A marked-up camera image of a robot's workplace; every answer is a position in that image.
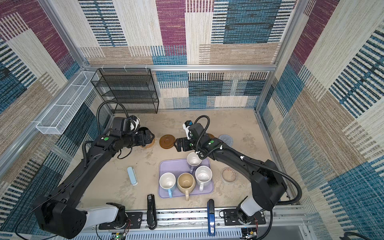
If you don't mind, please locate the black wire mesh shelf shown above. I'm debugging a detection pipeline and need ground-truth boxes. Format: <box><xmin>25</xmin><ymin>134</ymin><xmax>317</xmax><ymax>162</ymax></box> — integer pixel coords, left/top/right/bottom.
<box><xmin>91</xmin><ymin>68</ymin><xmax>159</xmax><ymax>114</ymax></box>

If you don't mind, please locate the blue stapler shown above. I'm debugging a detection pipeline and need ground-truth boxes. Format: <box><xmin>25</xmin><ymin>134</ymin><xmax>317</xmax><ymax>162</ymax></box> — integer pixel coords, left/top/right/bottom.
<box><xmin>207</xmin><ymin>199</ymin><xmax>216</xmax><ymax>237</ymax></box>

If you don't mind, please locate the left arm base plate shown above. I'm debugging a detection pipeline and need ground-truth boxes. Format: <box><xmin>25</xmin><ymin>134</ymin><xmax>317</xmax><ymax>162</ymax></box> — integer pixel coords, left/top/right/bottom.
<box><xmin>98</xmin><ymin>212</ymin><xmax>143</xmax><ymax>230</ymax></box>

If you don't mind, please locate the black stapler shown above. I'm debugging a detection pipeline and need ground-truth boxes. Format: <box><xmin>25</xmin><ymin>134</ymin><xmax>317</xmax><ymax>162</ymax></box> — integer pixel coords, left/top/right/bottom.
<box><xmin>147</xmin><ymin>194</ymin><xmax>158</xmax><ymax>230</ymax></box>

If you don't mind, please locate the white mug purple outside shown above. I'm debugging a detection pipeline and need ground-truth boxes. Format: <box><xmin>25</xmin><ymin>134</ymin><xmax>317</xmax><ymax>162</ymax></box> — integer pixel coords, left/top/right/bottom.
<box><xmin>187</xmin><ymin>152</ymin><xmax>202</xmax><ymax>174</ymax></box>

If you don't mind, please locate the beige mug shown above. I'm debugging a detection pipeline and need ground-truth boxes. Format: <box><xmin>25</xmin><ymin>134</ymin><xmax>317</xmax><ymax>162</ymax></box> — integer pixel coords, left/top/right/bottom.
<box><xmin>177</xmin><ymin>173</ymin><xmax>196</xmax><ymax>201</ymax></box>

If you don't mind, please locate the black mug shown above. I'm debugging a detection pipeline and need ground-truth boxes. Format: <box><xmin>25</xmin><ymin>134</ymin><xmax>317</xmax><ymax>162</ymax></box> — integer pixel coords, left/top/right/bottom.
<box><xmin>137</xmin><ymin>127</ymin><xmax>155</xmax><ymax>146</ymax></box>

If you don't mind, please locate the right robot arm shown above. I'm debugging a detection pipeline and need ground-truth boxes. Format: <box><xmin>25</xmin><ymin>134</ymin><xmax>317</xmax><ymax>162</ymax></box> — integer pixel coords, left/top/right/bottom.
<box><xmin>174</xmin><ymin>120</ymin><xmax>303</xmax><ymax>225</ymax></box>

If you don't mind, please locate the brown wooden round coaster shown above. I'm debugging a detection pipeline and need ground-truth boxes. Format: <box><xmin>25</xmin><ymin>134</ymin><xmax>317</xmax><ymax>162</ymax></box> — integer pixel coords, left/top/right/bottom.
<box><xmin>159</xmin><ymin>135</ymin><xmax>176</xmax><ymax>149</ymax></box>

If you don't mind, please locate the grey-blue knitted round coaster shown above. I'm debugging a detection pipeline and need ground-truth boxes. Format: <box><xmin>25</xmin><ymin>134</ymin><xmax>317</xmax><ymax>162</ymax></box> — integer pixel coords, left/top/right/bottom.
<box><xmin>218</xmin><ymin>135</ymin><xmax>234</xmax><ymax>147</ymax></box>

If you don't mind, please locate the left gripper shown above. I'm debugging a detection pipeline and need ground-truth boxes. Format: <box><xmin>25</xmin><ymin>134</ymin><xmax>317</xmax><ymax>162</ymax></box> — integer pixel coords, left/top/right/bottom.
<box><xmin>122</xmin><ymin>129</ymin><xmax>155</xmax><ymax>149</ymax></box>

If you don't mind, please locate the white wire wall basket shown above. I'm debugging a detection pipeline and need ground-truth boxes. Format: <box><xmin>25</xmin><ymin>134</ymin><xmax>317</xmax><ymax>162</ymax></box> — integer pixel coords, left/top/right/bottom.
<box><xmin>36</xmin><ymin>71</ymin><xmax>95</xmax><ymax>135</ymax></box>

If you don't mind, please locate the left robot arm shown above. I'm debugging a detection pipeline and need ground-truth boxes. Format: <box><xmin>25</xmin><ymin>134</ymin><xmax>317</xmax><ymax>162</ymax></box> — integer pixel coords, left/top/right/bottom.
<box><xmin>32</xmin><ymin>115</ymin><xmax>155</xmax><ymax>239</ymax></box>

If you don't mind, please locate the light blue case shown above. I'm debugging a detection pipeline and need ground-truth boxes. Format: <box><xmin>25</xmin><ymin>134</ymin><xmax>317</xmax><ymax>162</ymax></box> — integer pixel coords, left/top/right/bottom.
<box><xmin>127</xmin><ymin>167</ymin><xmax>138</xmax><ymax>186</ymax></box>

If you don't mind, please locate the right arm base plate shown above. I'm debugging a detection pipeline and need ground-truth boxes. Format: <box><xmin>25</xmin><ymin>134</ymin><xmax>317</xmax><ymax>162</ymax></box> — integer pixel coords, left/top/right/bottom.
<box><xmin>221</xmin><ymin>209</ymin><xmax>266</xmax><ymax>226</ymax></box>

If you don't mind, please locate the lilac plastic tray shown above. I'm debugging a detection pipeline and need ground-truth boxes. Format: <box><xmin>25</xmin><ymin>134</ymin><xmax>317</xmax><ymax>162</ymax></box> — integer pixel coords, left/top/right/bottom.
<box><xmin>158</xmin><ymin>159</ymin><xmax>214</xmax><ymax>199</ymax></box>

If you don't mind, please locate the white mug blue handle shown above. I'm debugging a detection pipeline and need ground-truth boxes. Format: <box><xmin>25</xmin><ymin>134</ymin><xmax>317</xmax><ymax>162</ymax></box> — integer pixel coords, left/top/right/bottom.
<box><xmin>159</xmin><ymin>173</ymin><xmax>177</xmax><ymax>199</ymax></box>

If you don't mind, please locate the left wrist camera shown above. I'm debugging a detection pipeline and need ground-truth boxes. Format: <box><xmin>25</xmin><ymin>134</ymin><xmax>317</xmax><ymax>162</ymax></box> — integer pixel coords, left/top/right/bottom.
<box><xmin>128</xmin><ymin>116</ymin><xmax>140</xmax><ymax>134</ymax></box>

